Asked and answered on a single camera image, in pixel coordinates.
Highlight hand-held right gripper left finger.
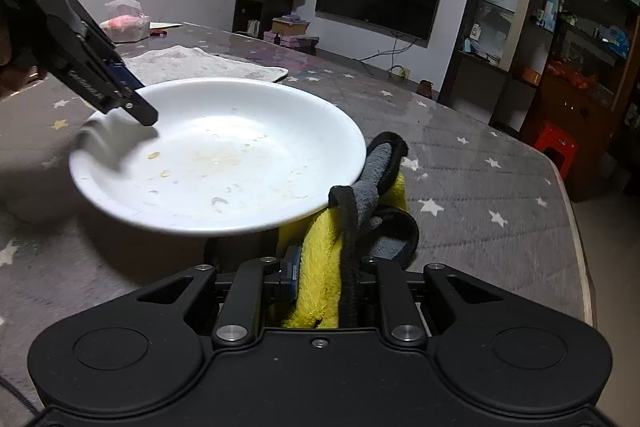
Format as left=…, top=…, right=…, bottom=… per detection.
left=132, top=246, right=303, bottom=348

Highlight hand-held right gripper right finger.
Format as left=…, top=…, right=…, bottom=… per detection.
left=357, top=257, right=508, bottom=348

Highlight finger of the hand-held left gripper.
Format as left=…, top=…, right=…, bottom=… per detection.
left=67, top=0, right=147, bottom=92
left=50, top=32, right=159, bottom=126

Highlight yellow grey cleaning cloth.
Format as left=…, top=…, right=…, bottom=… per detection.
left=277, top=132, right=421, bottom=329

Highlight white ceramic plate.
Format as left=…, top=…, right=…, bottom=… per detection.
left=68, top=77, right=368, bottom=238

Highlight person's left hand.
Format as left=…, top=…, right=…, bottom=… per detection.
left=0, top=26, right=41, bottom=100

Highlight pink tissue pack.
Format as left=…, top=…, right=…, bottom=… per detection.
left=100, top=0, right=152, bottom=44

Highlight white printed towel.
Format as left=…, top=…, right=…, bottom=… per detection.
left=122, top=47, right=290, bottom=84

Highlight grey star-print tablecloth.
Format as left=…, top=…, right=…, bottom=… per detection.
left=0, top=22, right=597, bottom=408

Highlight pink box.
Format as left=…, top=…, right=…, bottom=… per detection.
left=263, top=31, right=301, bottom=48

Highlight cardboard box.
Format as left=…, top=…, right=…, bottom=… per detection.
left=271, top=18, right=311, bottom=36

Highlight red plastic stool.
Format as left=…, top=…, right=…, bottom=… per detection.
left=532, top=122, right=579, bottom=180

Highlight dark wooden cabinet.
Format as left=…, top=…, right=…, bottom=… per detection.
left=520, top=0, right=640, bottom=202

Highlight pile of oranges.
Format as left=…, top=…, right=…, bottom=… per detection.
left=546, top=61, right=601, bottom=90

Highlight glass display cabinet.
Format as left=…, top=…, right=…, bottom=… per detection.
left=440, top=0, right=546, bottom=108

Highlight blue plastic bag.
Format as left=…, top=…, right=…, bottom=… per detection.
left=597, top=26, right=632, bottom=58

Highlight black power cable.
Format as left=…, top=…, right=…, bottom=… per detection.
left=360, top=34, right=426, bottom=70

